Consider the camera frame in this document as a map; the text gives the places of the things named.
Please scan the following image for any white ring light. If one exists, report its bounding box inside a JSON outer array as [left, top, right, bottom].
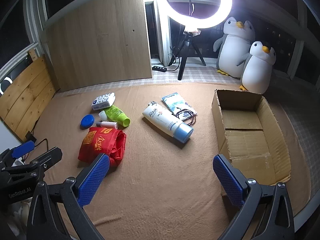
[[164, 0, 233, 29]]

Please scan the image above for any black power adapter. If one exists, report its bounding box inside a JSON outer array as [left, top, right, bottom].
[[25, 131, 38, 143]]

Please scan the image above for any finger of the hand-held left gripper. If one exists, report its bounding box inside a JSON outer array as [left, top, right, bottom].
[[25, 147, 63, 174], [10, 140, 35, 158]]

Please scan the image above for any large white blue bottle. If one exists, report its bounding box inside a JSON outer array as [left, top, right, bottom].
[[142, 102, 194, 144]]

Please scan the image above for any pink bottle grey cap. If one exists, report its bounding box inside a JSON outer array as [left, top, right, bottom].
[[96, 121, 118, 130]]

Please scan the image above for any blue round case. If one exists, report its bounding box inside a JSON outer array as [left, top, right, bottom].
[[80, 114, 95, 130]]

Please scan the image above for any cardboard box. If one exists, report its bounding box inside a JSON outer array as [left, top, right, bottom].
[[211, 89, 292, 186]]

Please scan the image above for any red and white snack bag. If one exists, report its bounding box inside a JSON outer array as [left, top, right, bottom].
[[77, 127, 127, 170]]

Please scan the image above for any large grey penguin plush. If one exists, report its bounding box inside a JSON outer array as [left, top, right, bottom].
[[213, 17, 256, 77]]

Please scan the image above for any blue printed packet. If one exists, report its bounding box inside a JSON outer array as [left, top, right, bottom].
[[161, 92, 193, 114]]

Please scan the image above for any white patterned tissue pack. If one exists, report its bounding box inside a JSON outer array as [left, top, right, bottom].
[[91, 92, 116, 111]]

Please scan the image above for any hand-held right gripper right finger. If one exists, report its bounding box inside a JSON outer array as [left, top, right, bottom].
[[212, 154, 295, 240]]

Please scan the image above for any black tripod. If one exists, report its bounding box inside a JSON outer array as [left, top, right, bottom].
[[172, 27, 207, 81]]

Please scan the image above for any large light wooden board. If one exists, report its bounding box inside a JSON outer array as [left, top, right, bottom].
[[45, 0, 153, 93]]

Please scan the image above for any person's left hand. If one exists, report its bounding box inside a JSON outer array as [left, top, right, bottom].
[[10, 201, 32, 233]]

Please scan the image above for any black power strip cable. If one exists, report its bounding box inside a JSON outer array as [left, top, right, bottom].
[[166, 55, 182, 72]]

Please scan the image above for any thin black cord loop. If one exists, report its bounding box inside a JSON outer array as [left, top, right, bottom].
[[175, 107, 197, 126]]

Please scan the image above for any black adapter cable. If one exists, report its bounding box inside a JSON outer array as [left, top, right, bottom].
[[21, 138, 49, 162]]

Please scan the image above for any clear plastic packet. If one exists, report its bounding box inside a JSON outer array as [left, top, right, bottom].
[[172, 105, 198, 121]]

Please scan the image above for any green tube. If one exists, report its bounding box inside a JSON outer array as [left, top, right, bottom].
[[104, 105, 131, 127]]

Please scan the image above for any pine plank panel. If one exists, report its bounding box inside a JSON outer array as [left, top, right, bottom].
[[0, 54, 57, 143]]

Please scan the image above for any small grey penguin plush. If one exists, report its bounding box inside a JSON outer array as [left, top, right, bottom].
[[239, 41, 277, 95]]

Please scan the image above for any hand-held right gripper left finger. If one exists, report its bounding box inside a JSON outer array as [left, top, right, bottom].
[[26, 153, 118, 240]]

